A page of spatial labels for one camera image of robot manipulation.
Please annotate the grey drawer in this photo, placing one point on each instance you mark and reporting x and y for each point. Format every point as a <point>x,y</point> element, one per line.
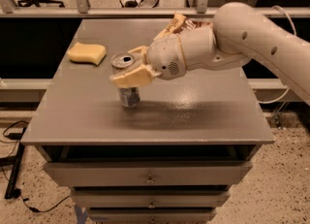
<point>156,173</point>
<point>151,198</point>
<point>151,216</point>

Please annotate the black office chair base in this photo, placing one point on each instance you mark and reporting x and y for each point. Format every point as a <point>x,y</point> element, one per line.
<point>37,3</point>

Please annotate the top grey drawer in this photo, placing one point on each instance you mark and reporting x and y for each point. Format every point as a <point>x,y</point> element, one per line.
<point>156,173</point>

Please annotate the grey drawer cabinet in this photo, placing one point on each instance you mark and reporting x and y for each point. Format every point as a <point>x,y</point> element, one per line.
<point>203,116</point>

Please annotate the black table leg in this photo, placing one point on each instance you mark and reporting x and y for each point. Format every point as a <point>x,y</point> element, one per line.
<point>15,160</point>

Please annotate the brown chips bag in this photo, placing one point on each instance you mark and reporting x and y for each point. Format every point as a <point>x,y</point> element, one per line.
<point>181,23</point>

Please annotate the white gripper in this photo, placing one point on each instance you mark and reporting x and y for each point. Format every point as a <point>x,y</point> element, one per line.
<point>165,57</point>

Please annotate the yellow sponge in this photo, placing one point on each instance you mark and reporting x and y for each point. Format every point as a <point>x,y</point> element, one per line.
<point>87,53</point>

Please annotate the silver blue redbull can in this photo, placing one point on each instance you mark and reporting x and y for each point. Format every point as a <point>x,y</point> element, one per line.
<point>129,94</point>

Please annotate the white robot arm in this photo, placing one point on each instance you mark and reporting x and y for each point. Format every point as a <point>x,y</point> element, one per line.
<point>237,35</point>

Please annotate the bottom grey drawer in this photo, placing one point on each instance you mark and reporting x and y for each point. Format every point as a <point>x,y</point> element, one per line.
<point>151,216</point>

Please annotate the middle grey drawer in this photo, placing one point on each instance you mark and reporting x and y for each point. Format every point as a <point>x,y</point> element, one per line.
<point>151,198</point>

